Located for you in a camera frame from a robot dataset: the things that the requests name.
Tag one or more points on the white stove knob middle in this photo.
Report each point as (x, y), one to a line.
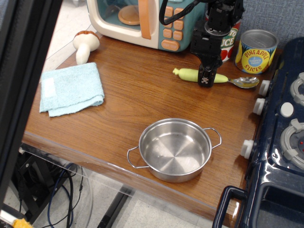
(259, 105)

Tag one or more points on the white stove knob bottom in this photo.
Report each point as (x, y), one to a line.
(247, 148)

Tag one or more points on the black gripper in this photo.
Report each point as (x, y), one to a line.
(206, 45)

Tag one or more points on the pineapple slices can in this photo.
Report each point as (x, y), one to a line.
(256, 51)

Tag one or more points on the spoon with yellow-green handle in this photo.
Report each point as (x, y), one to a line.
(191, 75)

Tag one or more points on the toy microwave oven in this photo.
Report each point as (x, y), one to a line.
(137, 22)

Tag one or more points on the yellow sponge corner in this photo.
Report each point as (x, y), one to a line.
(21, 223)

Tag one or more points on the stainless steel pot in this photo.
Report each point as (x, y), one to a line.
(175, 150)

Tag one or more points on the dark blue toy stove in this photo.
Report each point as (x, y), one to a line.
(274, 193)

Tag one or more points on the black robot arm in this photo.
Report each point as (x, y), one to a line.
(223, 14)

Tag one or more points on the tomato sauce can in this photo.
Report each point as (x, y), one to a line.
(228, 42)

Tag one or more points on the white stove knob top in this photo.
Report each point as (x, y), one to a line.
(264, 87)

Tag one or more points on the white stove knob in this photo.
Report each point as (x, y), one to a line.
(247, 148)
(259, 105)
(264, 87)

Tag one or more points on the toy mushroom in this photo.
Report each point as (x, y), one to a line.
(85, 42)

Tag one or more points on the light blue folded towel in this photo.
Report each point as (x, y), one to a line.
(70, 90)

